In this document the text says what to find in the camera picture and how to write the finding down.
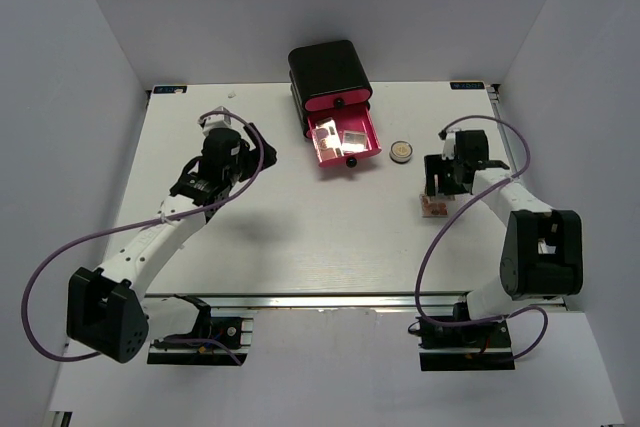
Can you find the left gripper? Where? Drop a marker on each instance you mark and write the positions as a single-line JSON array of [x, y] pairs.
[[252, 156]]

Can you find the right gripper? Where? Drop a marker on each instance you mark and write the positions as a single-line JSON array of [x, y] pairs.
[[434, 164]]

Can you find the round powder jar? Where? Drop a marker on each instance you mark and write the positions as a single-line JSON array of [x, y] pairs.
[[401, 152]]

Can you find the clear case blush compact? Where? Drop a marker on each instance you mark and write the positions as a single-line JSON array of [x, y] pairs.
[[434, 206]]

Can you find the long brown eyeshadow palette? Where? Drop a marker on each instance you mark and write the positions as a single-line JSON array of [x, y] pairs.
[[325, 128]]

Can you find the square brown eyeshadow palette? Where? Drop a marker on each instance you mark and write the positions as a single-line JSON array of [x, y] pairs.
[[354, 141]]

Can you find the pink top drawer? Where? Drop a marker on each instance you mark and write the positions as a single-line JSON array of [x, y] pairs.
[[335, 100]]

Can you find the pink three-colour blush palette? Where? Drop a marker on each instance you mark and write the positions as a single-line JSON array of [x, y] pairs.
[[329, 148]]

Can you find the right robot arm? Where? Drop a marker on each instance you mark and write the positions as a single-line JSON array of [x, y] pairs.
[[542, 253]]

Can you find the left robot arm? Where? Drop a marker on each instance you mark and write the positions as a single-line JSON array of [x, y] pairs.
[[107, 307]]

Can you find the blue label right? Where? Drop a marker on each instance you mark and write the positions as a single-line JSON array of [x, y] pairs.
[[467, 85]]

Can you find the blue label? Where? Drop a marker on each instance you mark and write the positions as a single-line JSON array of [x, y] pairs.
[[467, 85], [169, 89]]

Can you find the black drawer cabinet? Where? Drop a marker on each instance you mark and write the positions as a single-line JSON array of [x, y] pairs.
[[323, 68]]

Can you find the blue label left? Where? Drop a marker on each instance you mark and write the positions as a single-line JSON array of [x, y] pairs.
[[169, 89]]

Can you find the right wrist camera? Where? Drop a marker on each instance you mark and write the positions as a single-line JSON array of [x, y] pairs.
[[449, 143]]

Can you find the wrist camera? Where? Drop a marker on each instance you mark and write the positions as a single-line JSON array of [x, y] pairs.
[[449, 143], [218, 118]]

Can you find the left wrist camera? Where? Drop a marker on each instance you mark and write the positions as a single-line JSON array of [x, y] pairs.
[[218, 118]]

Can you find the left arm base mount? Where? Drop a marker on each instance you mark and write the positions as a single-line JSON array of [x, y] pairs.
[[188, 331]]

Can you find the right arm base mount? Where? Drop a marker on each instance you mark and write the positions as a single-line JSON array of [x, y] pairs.
[[463, 349]]

